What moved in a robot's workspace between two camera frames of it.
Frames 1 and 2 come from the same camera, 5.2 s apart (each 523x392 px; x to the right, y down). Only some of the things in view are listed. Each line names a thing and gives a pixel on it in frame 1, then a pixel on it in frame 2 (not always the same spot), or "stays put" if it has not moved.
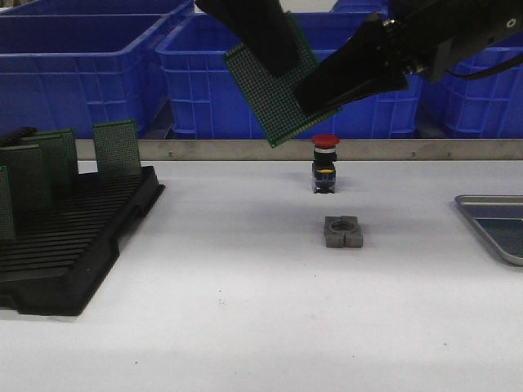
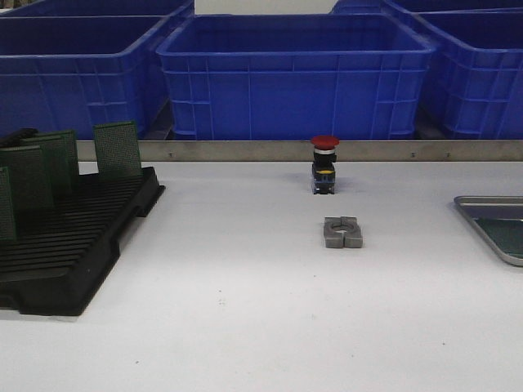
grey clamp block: x=342 y=232 stays put
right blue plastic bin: x=488 y=105 stays put
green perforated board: x=274 y=99 → x=507 y=233
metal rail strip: x=302 y=150 stays put
